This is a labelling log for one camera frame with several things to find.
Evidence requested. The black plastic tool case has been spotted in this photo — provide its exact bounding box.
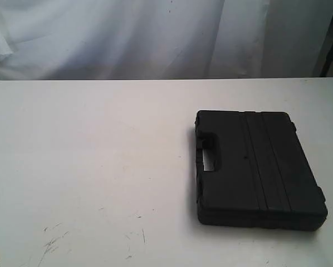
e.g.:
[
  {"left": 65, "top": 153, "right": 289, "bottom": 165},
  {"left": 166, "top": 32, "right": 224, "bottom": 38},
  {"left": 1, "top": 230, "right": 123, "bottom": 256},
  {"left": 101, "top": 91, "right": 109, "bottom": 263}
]
[{"left": 195, "top": 110, "right": 328, "bottom": 231}]

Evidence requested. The white fabric backdrop curtain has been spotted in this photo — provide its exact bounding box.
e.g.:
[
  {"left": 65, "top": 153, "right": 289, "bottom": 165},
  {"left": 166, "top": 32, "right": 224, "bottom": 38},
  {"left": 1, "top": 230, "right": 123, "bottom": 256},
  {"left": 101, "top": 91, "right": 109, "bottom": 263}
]
[{"left": 0, "top": 1, "right": 333, "bottom": 80}]

